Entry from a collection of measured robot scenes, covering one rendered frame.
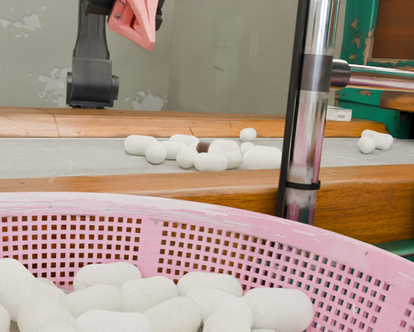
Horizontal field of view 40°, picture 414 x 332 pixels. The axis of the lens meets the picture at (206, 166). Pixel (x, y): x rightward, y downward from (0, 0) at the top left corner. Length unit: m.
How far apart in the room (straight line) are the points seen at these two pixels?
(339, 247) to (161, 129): 0.51
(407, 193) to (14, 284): 0.32
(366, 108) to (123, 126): 0.51
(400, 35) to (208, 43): 1.79
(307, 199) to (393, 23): 0.73
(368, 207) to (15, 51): 2.32
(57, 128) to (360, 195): 0.38
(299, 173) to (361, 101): 0.73
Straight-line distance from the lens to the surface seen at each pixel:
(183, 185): 0.35
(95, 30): 1.02
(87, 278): 0.27
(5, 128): 0.67
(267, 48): 2.44
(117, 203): 0.29
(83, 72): 0.99
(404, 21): 1.05
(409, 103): 0.94
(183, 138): 0.62
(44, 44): 2.70
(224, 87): 2.64
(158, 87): 2.99
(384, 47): 1.07
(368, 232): 0.45
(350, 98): 1.10
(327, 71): 0.36
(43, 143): 0.64
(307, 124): 0.35
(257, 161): 0.55
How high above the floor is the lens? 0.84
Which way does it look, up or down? 10 degrees down
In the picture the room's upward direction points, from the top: 5 degrees clockwise
